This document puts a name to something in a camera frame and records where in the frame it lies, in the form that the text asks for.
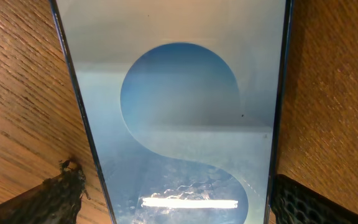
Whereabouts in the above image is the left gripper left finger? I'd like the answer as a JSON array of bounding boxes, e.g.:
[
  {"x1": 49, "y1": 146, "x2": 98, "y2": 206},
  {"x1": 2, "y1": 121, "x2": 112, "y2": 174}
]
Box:
[{"x1": 0, "y1": 159, "x2": 88, "y2": 224}]

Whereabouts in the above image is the blue Galaxy smartphone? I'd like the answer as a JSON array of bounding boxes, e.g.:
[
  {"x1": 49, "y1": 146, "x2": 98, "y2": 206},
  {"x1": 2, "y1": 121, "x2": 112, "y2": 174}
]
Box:
[{"x1": 50, "y1": 0, "x2": 293, "y2": 223}]

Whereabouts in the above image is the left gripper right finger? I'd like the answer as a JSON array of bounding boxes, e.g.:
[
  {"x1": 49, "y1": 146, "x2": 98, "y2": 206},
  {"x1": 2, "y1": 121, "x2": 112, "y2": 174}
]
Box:
[{"x1": 271, "y1": 174, "x2": 358, "y2": 224}]

